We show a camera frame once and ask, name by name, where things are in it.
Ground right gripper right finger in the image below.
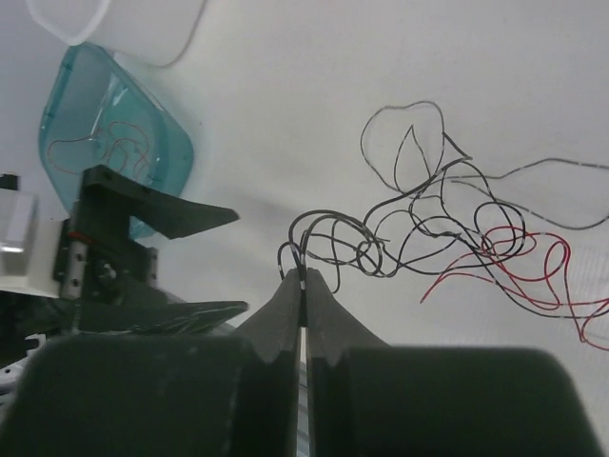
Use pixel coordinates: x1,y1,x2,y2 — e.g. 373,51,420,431
305,269,600,456

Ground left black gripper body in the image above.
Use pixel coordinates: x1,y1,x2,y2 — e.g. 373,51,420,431
52,209,160,305

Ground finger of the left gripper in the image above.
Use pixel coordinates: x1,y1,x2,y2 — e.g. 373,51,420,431
78,281,248,335
78,166,239,241

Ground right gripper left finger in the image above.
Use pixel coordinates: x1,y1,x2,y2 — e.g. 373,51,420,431
1,271,302,456

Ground red wire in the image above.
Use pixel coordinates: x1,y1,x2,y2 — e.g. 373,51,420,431
47,121,153,180

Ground red black wires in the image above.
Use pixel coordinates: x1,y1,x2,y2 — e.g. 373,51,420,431
276,100,609,353

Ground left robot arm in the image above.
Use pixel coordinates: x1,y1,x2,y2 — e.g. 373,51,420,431
1,166,246,392

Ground teal transparent plastic bin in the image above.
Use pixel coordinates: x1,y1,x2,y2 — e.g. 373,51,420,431
38,44,194,209

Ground white plastic basket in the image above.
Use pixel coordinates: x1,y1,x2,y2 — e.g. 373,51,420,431
26,0,206,67

